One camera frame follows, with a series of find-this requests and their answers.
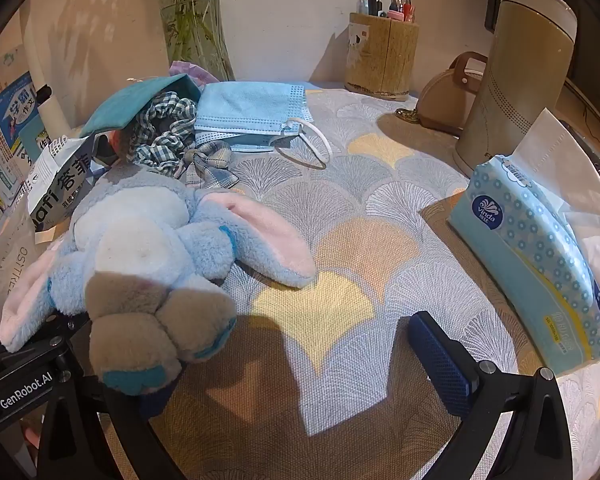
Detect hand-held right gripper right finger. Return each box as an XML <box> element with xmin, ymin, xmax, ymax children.
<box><xmin>407</xmin><ymin>310</ymin><xmax>574</xmax><ymax>480</ymax></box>

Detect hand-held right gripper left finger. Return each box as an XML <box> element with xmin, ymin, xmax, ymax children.
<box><xmin>32</xmin><ymin>374</ymin><xmax>183</xmax><ymax>480</ymax></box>

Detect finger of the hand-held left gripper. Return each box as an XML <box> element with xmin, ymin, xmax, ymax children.
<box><xmin>10</xmin><ymin>311</ymin><xmax>89</xmax><ymax>357</ymax></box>

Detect blue plush toy pink ears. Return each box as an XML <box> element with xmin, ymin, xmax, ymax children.
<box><xmin>0</xmin><ymin>167</ymin><xmax>317</xmax><ymax>396</ymax></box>

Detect plaid fabric scrunchie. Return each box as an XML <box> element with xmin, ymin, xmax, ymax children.
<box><xmin>130</xmin><ymin>91</ymin><xmax>201</xmax><ymax>166</ymax></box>

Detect teal drawstring pouch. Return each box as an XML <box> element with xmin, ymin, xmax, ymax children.
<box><xmin>80</xmin><ymin>74</ymin><xmax>203</xmax><ymax>138</ymax></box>

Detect white paper package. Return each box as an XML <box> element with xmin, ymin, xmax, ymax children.
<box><xmin>0</xmin><ymin>205</ymin><xmax>46</xmax><ymax>321</ymax></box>

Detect blue dotted tissue pack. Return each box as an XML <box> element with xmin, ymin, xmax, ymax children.
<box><xmin>447</xmin><ymin>107</ymin><xmax>600</xmax><ymax>376</ymax></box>

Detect white printed snack packet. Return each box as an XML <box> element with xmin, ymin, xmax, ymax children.
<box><xmin>27</xmin><ymin>135</ymin><xmax>106</xmax><ymax>233</ymax></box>

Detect blue face mask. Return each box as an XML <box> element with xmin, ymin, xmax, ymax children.
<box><xmin>195</xmin><ymin>119</ymin><xmax>333</xmax><ymax>170</ymax></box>
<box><xmin>195</xmin><ymin>81</ymin><xmax>315</xmax><ymax>136</ymax></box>

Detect tan small handbag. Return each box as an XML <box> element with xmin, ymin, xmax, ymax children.
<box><xmin>415</xmin><ymin>51</ymin><xmax>488</xmax><ymax>136</ymax></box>

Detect purple cloth pouch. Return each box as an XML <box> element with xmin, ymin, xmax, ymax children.
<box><xmin>169</xmin><ymin>60</ymin><xmax>221</xmax><ymax>86</ymax></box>

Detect beige insulated flask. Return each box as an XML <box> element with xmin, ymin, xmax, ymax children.
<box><xmin>454</xmin><ymin>0</ymin><xmax>578</xmax><ymax>181</ymax></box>

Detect cardboard pen holder with pens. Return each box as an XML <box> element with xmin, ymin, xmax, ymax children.
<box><xmin>344</xmin><ymin>11</ymin><xmax>421</xmax><ymax>98</ymax></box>

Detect glass vase with green stems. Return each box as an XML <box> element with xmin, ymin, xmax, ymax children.
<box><xmin>150</xmin><ymin>0</ymin><xmax>236</xmax><ymax>81</ymax></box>

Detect plaid bow hair tie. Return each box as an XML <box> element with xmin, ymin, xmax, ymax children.
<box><xmin>177</xmin><ymin>140</ymin><xmax>241</xmax><ymax>188</ymax></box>

